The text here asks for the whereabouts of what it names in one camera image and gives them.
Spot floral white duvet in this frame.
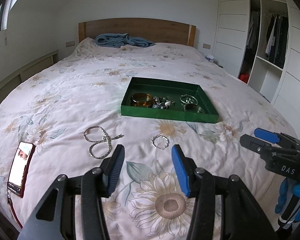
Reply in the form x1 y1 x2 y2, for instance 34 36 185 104
0 38 294 239

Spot smartphone in red case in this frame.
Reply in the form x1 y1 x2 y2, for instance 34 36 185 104
7 142 36 198

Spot white wardrobe with shelves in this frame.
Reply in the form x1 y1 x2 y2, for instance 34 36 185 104
213 0 300 139

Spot blue folded towel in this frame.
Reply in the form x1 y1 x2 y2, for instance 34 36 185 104
95 33 154 48

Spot hanging dark clothes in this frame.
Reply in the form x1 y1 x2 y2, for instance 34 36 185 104
247 11 289 69

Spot amber translucent bangle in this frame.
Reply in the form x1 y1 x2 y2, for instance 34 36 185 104
130 93 154 108

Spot blue gloved right hand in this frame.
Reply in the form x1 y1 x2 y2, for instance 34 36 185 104
275 178 300 230

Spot red object on shelf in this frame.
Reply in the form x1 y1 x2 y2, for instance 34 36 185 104
239 73 250 83

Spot brown dark bangle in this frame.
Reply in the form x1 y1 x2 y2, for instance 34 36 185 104
183 103 205 114

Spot wooden headboard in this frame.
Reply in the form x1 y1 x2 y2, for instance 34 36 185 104
78 18 196 47

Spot green jewelry tray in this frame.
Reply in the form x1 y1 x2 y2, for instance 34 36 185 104
121 77 219 124

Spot low wooden side bench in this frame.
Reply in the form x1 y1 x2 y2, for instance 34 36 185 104
0 50 58 104

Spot dark beaded bracelet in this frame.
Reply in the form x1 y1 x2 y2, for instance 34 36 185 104
152 96 176 110

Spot long silver chain necklace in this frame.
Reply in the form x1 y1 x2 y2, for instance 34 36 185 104
83 126 125 160

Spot twisted silver bangle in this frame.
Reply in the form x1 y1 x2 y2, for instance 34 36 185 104
151 134 170 150

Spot thin silver hoop bangle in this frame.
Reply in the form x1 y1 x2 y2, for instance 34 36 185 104
179 94 198 105

